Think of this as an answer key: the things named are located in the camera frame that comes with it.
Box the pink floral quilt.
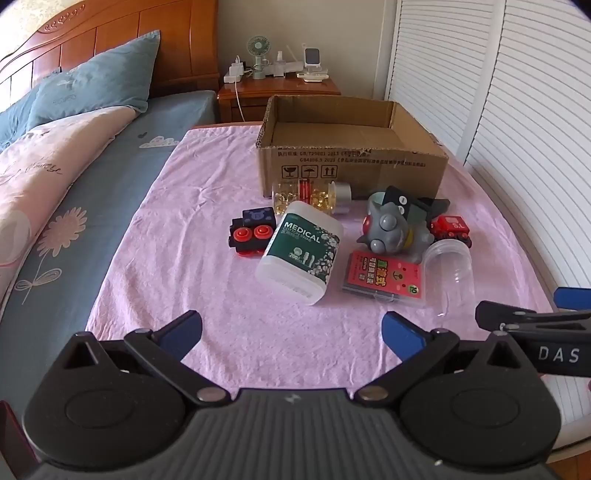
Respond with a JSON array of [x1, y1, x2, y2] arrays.
[[0, 106, 139, 308]]

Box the grey-blue patterned bed sheet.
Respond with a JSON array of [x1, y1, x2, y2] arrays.
[[0, 90, 220, 326]]

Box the black toy train red wheels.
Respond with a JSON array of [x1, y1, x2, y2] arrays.
[[226, 208, 278, 260]]

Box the clear plastic jar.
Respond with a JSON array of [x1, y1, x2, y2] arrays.
[[424, 239, 476, 319]]

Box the brown cardboard box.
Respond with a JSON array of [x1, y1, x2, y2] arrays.
[[255, 95, 450, 201]]

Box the pink table cloth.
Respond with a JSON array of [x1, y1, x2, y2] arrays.
[[85, 124, 555, 403]]

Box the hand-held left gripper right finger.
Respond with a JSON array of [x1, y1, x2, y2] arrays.
[[352, 311, 528, 408]]

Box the wooden nightstand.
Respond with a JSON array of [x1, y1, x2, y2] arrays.
[[217, 76, 342, 124]]

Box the wooden bed headboard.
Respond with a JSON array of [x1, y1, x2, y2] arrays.
[[0, 0, 221, 114]]

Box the white screen device on stand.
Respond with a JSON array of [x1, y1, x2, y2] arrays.
[[302, 44, 325, 75]]

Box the narrow white louvre door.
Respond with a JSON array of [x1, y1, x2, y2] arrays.
[[373, 0, 507, 163]]

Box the clear case with red label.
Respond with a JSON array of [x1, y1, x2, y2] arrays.
[[342, 249, 428, 308]]

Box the small blue pillow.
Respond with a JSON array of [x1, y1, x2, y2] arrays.
[[0, 69, 61, 149]]

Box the black curved case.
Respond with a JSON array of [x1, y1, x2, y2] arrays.
[[418, 198, 451, 217]]

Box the large blue pillow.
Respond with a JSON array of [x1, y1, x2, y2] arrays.
[[27, 30, 161, 131]]

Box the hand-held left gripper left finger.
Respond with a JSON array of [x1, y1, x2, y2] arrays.
[[62, 310, 230, 408]]

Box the clear bottle of yellow capsules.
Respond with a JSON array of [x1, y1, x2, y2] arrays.
[[271, 181, 354, 216]]

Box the red toy car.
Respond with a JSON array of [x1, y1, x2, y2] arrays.
[[430, 215, 474, 249]]

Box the grey toy figure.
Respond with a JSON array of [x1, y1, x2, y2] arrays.
[[356, 203, 435, 265]]

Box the black digital timer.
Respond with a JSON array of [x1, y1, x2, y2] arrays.
[[383, 185, 432, 227]]

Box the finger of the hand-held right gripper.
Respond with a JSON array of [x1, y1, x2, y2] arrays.
[[475, 300, 591, 334], [553, 287, 591, 309]]

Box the small green desk fan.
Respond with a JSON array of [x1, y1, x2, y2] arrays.
[[247, 36, 274, 80]]

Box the white medical bottle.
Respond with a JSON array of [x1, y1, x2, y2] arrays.
[[255, 200, 345, 306]]

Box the wide white louvre door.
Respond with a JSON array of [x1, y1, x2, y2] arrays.
[[462, 0, 591, 298]]

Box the white charger plug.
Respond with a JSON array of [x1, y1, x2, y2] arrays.
[[225, 55, 252, 85]]

